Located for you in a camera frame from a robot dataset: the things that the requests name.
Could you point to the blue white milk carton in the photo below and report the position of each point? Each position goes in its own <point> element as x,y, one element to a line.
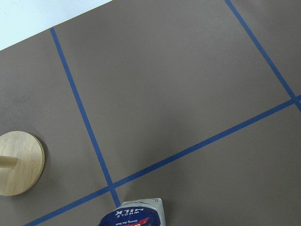
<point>142,212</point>

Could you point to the wooden mug tree stand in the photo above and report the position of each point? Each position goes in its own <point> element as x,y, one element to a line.
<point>22,161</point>

